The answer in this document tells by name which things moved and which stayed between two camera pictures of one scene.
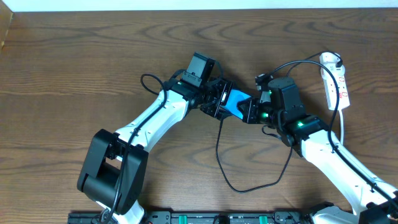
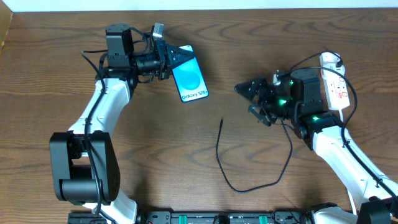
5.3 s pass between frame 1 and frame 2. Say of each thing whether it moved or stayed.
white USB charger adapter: stayed
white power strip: stayed
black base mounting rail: stayed
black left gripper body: moved
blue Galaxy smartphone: moved
